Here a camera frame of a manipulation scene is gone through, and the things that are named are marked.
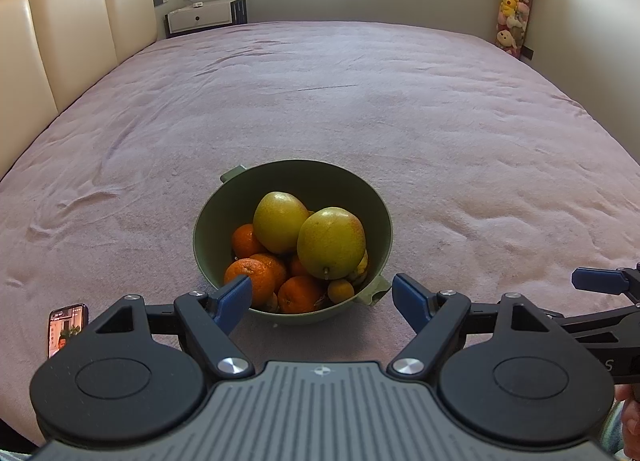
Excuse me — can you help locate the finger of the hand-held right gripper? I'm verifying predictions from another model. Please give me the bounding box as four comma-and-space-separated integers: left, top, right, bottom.
571, 263, 640, 304
547, 303, 640, 342

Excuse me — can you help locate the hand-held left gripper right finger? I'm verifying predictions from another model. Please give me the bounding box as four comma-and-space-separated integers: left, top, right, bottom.
387, 273, 561, 379

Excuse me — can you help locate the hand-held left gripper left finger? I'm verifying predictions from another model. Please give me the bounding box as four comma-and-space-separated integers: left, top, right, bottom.
87, 275, 256, 379

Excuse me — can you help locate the yellow-green pear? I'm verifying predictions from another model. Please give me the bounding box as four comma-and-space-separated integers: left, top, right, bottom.
253, 192, 311, 255

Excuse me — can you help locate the yellow-green apple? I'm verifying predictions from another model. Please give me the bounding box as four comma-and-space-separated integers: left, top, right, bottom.
297, 207, 367, 281

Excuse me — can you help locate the green plastic colander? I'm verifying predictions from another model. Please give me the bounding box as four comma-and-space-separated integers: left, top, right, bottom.
193, 159, 394, 327

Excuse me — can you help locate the person's right hand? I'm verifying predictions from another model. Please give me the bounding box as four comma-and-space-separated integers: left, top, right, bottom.
614, 383, 640, 459

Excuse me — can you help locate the teal patterned cloth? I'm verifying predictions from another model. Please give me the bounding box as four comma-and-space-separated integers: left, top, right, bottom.
596, 408, 627, 461

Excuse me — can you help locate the black smartphone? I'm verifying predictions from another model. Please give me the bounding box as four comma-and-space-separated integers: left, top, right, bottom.
48, 304, 90, 360

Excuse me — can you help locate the pink bedspread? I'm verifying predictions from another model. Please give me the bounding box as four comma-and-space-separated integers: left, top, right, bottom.
0, 20, 640, 447

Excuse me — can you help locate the white and black nightstand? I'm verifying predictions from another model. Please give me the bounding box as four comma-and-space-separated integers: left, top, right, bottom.
165, 0, 248, 39

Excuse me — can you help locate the cream padded headboard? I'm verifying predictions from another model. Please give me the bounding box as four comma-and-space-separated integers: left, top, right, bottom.
0, 0, 158, 182

